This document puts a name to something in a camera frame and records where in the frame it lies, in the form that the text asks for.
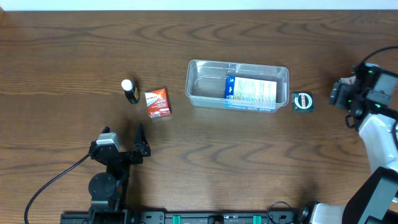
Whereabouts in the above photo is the blue Kool Fever box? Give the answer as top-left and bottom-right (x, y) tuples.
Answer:
(224, 76), (277, 111)

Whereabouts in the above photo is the red orange small box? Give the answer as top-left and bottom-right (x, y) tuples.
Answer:
(145, 88), (172, 119)

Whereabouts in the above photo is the black mounting rail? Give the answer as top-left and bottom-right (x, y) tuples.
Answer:
(60, 210), (310, 224)

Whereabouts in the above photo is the white Panadol box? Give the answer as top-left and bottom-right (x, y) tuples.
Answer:
(339, 76), (356, 85)

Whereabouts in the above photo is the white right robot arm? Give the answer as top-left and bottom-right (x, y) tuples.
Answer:
(298, 62), (397, 224)

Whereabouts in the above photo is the clear plastic container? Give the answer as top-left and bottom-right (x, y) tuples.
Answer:
(185, 60), (290, 113)

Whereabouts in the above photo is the small white-capped dark bottle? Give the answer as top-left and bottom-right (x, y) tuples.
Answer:
(121, 79), (140, 105)

